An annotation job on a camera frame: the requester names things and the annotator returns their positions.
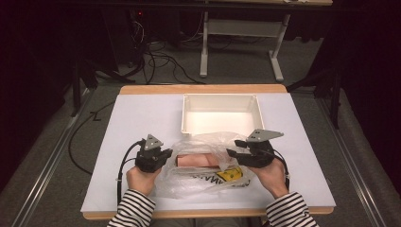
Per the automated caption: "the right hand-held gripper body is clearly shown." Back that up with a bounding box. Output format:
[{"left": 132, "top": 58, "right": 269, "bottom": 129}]
[{"left": 237, "top": 128, "right": 285, "bottom": 168}]

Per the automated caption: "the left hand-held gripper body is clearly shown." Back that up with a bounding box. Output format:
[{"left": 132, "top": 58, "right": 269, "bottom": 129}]
[{"left": 135, "top": 133, "right": 165, "bottom": 174}]

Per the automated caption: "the red-brown long box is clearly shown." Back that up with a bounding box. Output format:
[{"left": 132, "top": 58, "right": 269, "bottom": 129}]
[{"left": 174, "top": 152, "right": 221, "bottom": 169}]

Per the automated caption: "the white plastic bin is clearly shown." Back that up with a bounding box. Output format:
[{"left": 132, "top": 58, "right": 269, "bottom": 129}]
[{"left": 180, "top": 93, "right": 266, "bottom": 137}]

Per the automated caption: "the clear plastic bag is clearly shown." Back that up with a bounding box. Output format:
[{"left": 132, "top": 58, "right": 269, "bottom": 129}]
[{"left": 154, "top": 131, "right": 255, "bottom": 200}]

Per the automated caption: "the person's left hand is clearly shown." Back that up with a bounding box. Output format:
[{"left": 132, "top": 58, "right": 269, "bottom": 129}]
[{"left": 126, "top": 166, "right": 162, "bottom": 197}]

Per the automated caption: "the person's right hand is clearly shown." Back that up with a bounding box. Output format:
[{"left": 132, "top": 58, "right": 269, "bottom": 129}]
[{"left": 249, "top": 157, "right": 289, "bottom": 200}]

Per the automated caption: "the white table mat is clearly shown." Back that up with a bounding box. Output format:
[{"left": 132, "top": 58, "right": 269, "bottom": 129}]
[{"left": 79, "top": 92, "right": 337, "bottom": 213}]

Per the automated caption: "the black metal stand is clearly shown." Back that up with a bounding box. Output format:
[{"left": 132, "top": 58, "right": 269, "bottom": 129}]
[
  {"left": 286, "top": 61, "right": 344, "bottom": 131},
  {"left": 69, "top": 58, "right": 99, "bottom": 118}
]

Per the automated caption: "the left hand-held gripper cable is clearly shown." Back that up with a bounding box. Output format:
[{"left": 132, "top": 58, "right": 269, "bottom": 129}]
[{"left": 115, "top": 140, "right": 146, "bottom": 206}]

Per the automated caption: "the hand-held gripper cable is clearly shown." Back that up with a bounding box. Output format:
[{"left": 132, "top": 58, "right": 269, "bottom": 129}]
[
  {"left": 272, "top": 148, "right": 291, "bottom": 192},
  {"left": 115, "top": 140, "right": 146, "bottom": 206}
]

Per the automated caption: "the right hand-held gripper cable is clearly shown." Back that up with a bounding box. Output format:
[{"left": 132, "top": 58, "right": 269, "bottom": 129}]
[{"left": 272, "top": 148, "right": 291, "bottom": 192}]

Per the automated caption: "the long black floor cable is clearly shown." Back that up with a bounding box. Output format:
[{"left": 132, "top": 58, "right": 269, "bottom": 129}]
[{"left": 67, "top": 99, "right": 117, "bottom": 176}]

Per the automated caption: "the tangle of black floor cables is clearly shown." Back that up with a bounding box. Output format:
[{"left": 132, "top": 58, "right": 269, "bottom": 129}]
[{"left": 124, "top": 17, "right": 207, "bottom": 85}]

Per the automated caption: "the silver floor rail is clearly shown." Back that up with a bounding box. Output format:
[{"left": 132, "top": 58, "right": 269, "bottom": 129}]
[
  {"left": 0, "top": 87, "right": 93, "bottom": 227},
  {"left": 316, "top": 96, "right": 386, "bottom": 227}
]

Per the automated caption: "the white metal desk frame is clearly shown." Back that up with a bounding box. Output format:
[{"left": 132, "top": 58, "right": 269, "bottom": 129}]
[{"left": 199, "top": 0, "right": 334, "bottom": 83}]

